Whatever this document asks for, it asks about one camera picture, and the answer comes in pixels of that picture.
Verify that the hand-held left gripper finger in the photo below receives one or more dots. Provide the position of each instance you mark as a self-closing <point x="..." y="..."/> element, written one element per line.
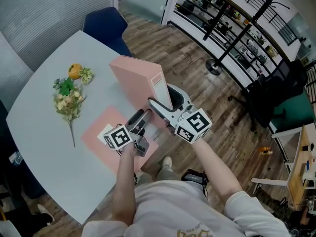
<point x="135" y="118"/>
<point x="145" y="121"/>

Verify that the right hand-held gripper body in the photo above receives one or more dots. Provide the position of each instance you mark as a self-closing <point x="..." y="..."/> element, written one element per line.
<point x="193" y="126"/>

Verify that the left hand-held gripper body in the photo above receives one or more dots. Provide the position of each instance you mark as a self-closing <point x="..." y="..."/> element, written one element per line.
<point x="118" y="137"/>

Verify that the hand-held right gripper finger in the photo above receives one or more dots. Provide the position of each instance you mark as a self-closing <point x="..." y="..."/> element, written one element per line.
<point x="184" y="96"/>
<point x="161" y="111"/>

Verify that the plain-faced pink file box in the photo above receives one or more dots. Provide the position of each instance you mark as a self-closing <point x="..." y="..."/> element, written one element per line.
<point x="135" y="80"/>

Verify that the person's left forearm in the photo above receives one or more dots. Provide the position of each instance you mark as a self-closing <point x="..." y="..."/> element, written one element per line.
<point x="126" y="186"/>

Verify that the person's right forearm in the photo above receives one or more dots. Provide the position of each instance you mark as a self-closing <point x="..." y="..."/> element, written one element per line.
<point x="217" y="171"/>

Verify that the black coat rack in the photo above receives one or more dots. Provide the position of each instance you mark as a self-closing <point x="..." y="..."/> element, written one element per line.
<point x="237" y="36"/>

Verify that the person's white right shoe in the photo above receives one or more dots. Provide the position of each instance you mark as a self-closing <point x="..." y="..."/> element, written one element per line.
<point x="167" y="163"/>

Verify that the black device with screen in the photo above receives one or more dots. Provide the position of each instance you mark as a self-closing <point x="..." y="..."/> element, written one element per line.
<point x="192" y="176"/>

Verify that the artificial flower bouquet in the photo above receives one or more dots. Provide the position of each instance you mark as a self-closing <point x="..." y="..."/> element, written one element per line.
<point x="67" y="105"/>

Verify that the orange pumpkin ornament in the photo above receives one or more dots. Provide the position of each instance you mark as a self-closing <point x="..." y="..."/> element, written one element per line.
<point x="74" y="71"/>

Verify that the person's white shirt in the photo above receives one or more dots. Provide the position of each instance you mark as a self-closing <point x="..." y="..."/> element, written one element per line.
<point x="177" y="211"/>

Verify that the black and green office chair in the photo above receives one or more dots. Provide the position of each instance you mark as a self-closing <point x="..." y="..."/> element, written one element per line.
<point x="279" y="95"/>

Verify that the dark blue chair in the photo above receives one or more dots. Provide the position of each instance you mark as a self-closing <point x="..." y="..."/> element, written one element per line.
<point x="106" y="28"/>

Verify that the black mesh office chair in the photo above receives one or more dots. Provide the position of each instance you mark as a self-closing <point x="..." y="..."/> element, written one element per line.
<point x="22" y="176"/>

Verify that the clear plastic water bottle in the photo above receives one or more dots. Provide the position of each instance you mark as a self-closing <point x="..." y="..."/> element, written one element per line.
<point x="16" y="157"/>

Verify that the wooden desk with white frame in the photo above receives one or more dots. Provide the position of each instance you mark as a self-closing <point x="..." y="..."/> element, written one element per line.
<point x="300" y="162"/>

